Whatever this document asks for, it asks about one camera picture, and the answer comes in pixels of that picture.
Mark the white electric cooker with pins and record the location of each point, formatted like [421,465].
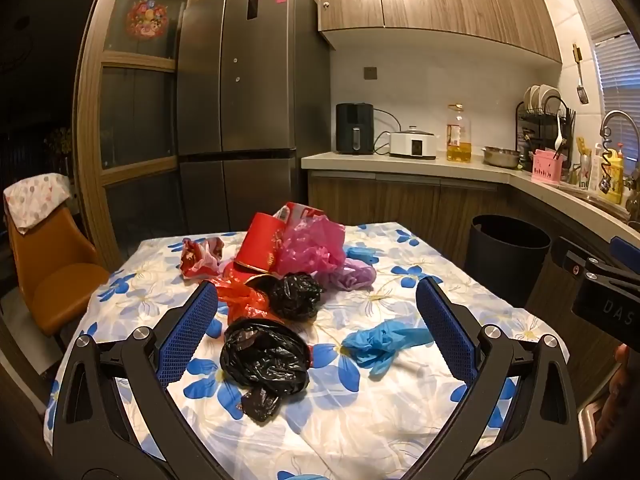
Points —
[412,146]

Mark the red round door decoration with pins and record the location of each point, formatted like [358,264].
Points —
[146,19]

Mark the person's right hand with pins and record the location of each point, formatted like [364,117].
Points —
[619,395]

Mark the blue floral tablecloth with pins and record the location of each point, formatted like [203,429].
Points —
[350,410]

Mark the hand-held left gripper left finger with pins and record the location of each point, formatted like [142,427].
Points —
[187,330]

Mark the red plastic bag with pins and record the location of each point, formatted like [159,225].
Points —
[240,300]

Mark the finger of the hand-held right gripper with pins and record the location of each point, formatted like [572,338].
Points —
[575,255]
[627,250]

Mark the red white carton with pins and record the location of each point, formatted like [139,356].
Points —
[295,210]

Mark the cooking oil bottle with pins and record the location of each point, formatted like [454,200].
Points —
[459,150]

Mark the wood-framed glass door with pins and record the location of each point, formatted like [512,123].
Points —
[137,62]

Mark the black trash bin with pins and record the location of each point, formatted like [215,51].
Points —
[505,270]

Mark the dark wall socket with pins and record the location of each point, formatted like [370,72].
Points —
[370,73]

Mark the window blinds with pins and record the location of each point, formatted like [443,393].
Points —
[615,70]

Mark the hanging slotted spatula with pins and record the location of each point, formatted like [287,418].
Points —
[582,95]

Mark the red paper cup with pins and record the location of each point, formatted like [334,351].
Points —
[257,245]

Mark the pink plastic bag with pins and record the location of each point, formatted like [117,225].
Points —
[315,245]

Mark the steel bowl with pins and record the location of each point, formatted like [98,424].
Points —
[500,157]

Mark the orange chair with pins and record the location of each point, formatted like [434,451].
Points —
[55,280]

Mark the white kitchen countertop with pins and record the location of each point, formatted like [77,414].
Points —
[400,164]

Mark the black air fryer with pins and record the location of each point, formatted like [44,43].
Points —
[354,130]

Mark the purple plastic bag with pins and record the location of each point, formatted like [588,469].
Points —
[350,277]

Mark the wooden lower cabinets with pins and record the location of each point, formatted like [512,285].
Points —
[390,200]

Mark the wooden upper cabinet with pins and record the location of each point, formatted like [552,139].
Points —
[425,0]

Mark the white plate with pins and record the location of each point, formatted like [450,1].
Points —
[531,96]
[551,96]

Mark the small black plastic bag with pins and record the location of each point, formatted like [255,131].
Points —
[295,297]

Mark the red patterned wrapper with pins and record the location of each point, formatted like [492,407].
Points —
[200,260]

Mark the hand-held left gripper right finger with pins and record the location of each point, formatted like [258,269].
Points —
[447,330]

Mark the grey refrigerator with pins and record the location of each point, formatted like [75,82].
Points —
[240,110]

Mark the black dish rack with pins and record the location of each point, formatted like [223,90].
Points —
[530,125]

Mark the large black plastic bag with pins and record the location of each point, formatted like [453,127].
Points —
[265,355]

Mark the white pump bottle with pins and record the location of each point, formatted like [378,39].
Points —
[595,172]

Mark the yellow detergent bottle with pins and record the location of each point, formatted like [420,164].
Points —
[617,175]

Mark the dotted white cloth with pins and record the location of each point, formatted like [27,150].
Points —
[35,200]

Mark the blue rubber gloves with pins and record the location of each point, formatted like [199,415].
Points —
[380,342]

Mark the steel faucet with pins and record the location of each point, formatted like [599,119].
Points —
[614,115]

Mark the pink utensil holder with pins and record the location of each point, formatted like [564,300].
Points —
[547,170]

